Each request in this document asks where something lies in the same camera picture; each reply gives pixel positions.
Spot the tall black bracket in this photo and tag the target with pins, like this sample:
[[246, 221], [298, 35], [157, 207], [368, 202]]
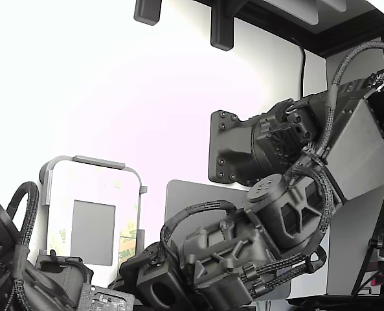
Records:
[[222, 29]]

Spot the grey printed fixture stand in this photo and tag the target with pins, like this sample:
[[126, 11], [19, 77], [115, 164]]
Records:
[[97, 161]]

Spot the large grey rounded plate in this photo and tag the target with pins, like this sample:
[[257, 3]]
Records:
[[295, 9]]

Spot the black circuit board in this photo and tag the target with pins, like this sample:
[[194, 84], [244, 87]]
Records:
[[107, 298]]

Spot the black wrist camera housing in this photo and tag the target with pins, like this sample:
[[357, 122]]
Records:
[[146, 275]]

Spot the black frame beam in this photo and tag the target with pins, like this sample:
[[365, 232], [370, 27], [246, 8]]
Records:
[[308, 35]]

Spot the white upright panel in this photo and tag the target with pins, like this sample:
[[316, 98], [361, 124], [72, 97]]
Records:
[[340, 259]]

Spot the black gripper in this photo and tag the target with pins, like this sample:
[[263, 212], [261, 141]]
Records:
[[146, 259]]

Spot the short black bracket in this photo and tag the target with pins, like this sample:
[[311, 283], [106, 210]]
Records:
[[148, 13]]

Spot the black motor unit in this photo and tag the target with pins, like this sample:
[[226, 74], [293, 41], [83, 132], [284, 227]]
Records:
[[65, 272]]

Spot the white bezel display panel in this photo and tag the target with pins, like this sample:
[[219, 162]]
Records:
[[93, 230]]

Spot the black six-joint robot arm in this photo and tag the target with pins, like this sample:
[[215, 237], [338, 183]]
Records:
[[356, 152]]

